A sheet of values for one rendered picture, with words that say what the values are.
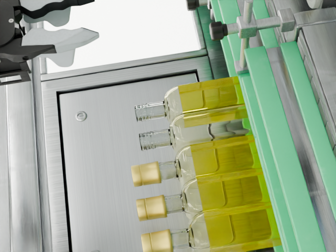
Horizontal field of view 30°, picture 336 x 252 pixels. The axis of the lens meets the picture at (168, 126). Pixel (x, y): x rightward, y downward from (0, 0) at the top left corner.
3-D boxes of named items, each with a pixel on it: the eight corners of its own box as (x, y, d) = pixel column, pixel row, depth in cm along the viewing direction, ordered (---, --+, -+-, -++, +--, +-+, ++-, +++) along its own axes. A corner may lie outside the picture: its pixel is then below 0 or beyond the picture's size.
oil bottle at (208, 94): (282, 85, 110) (162, 104, 109) (285, 66, 105) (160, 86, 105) (290, 111, 107) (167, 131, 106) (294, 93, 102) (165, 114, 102)
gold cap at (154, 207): (164, 200, 99) (136, 204, 99) (163, 190, 96) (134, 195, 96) (167, 220, 97) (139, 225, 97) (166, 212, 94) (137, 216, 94)
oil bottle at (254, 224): (318, 205, 98) (184, 227, 98) (324, 189, 94) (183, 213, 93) (329, 238, 95) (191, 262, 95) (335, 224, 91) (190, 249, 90)
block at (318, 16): (324, 40, 103) (283, 47, 103) (335, 2, 95) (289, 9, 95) (330, 58, 102) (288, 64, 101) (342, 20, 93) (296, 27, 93)
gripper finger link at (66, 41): (104, 56, 81) (34, 54, 81) (97, 26, 76) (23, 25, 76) (101, 76, 79) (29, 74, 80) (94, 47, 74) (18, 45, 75)
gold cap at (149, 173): (158, 167, 102) (132, 171, 102) (157, 157, 99) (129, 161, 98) (162, 186, 100) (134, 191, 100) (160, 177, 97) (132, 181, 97)
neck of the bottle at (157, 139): (167, 134, 104) (139, 138, 104) (167, 125, 102) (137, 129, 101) (170, 149, 103) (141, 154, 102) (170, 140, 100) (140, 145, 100)
